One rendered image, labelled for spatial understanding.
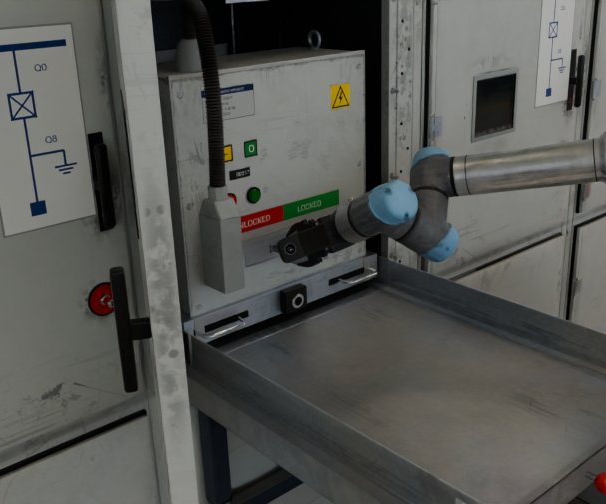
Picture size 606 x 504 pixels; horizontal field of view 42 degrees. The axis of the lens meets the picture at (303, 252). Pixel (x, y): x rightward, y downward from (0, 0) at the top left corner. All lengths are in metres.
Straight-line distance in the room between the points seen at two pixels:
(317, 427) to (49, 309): 0.47
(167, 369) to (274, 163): 0.85
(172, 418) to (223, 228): 0.62
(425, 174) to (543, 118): 0.79
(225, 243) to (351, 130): 0.46
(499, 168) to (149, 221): 0.82
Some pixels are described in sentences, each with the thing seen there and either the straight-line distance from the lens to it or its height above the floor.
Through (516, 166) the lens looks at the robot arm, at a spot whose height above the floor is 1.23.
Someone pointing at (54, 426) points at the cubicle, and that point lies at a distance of 1.42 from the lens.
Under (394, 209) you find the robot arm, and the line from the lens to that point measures 1.31.
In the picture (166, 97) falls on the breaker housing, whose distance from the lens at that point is 1.45.
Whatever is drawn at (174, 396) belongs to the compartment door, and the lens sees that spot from 0.83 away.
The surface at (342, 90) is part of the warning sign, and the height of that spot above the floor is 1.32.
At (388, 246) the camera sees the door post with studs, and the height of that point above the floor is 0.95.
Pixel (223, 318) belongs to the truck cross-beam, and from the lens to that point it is 1.59.
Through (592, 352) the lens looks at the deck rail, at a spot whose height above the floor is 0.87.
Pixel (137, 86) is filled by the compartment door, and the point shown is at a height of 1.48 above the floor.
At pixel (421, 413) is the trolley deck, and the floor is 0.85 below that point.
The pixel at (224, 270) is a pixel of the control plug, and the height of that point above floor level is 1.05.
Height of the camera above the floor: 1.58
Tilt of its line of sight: 20 degrees down
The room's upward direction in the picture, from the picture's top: 2 degrees counter-clockwise
